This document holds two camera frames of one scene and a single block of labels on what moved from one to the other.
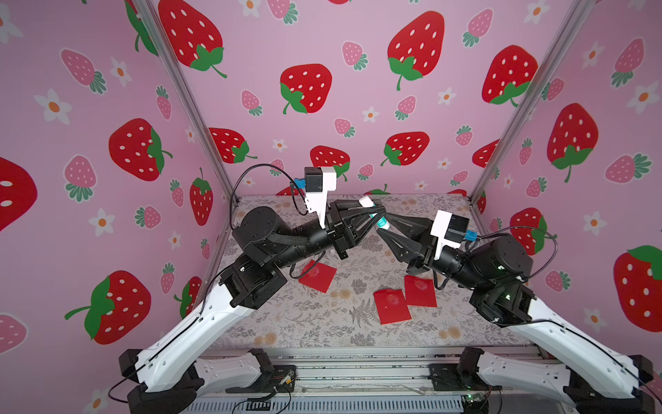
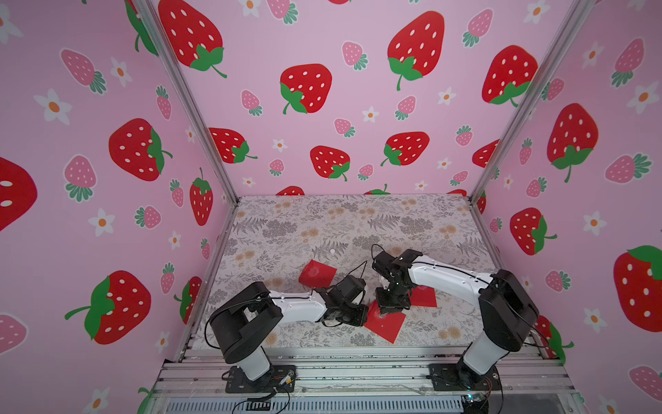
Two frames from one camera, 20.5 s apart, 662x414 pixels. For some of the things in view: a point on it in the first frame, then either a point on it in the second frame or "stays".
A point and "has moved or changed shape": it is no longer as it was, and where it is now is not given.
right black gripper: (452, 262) -> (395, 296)
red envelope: (391, 305) has moved or changed shape
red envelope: (320, 277) stays
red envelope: (420, 291) stays
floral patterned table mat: (370, 298) stays
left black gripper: (332, 236) -> (359, 320)
